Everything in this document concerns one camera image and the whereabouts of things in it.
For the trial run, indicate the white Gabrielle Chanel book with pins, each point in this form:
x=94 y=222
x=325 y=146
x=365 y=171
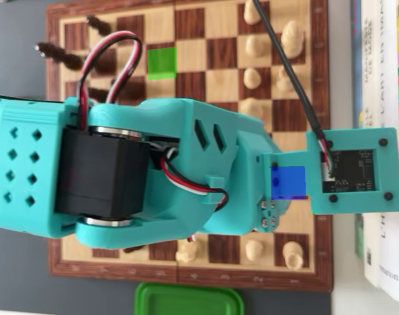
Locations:
x=370 y=65

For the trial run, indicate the white wooden king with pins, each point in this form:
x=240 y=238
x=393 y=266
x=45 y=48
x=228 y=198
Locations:
x=293 y=39

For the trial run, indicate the wooden chessboard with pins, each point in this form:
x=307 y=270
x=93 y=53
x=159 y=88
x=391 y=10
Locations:
x=193 y=52

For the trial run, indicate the dark brown king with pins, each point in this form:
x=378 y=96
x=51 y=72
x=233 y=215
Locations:
x=60 y=55

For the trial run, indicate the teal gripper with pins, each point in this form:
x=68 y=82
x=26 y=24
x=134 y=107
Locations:
x=252 y=164

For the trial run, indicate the green plastic lid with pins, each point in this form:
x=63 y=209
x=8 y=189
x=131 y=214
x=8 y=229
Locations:
x=186 y=300

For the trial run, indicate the dark grey mat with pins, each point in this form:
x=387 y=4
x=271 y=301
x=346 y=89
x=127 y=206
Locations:
x=15 y=279

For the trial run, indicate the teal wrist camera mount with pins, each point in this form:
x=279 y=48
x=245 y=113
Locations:
x=350 y=141

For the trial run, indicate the white wooden rook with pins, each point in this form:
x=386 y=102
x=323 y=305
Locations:
x=293 y=255
x=282 y=82

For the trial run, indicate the white wooden knight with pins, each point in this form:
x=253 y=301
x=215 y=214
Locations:
x=188 y=252

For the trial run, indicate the white wooden pawn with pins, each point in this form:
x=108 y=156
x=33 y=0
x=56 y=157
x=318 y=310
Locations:
x=251 y=78
x=252 y=11
x=253 y=46
x=253 y=250

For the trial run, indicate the blue panda book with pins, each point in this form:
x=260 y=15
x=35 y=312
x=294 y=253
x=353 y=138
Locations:
x=356 y=65

